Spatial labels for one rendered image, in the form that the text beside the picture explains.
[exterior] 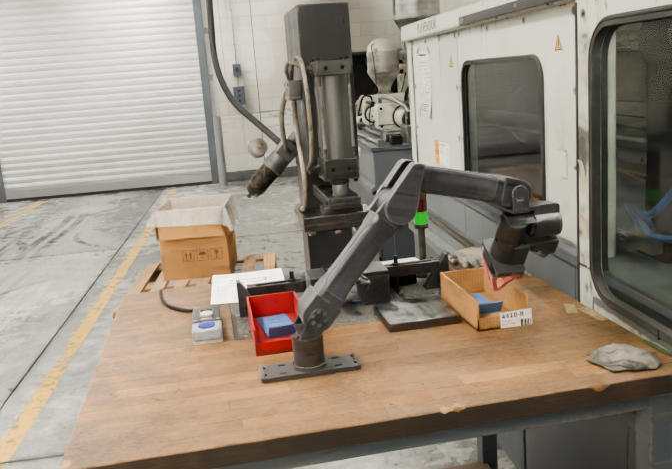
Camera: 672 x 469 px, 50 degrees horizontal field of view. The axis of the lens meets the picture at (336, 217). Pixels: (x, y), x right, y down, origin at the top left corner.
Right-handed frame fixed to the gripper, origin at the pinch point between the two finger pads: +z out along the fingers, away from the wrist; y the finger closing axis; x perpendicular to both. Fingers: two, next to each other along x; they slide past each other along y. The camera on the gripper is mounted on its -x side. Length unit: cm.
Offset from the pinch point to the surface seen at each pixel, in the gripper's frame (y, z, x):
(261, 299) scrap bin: 16, 18, 51
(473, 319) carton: -5.5, 5.4, 5.7
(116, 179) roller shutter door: 754, 586, 202
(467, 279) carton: 14.5, 15.2, -1.1
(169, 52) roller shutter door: 847, 431, 110
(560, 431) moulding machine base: -4, 65, -33
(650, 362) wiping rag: -32.0, -11.2, -17.0
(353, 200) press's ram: 27.9, -2.5, 27.2
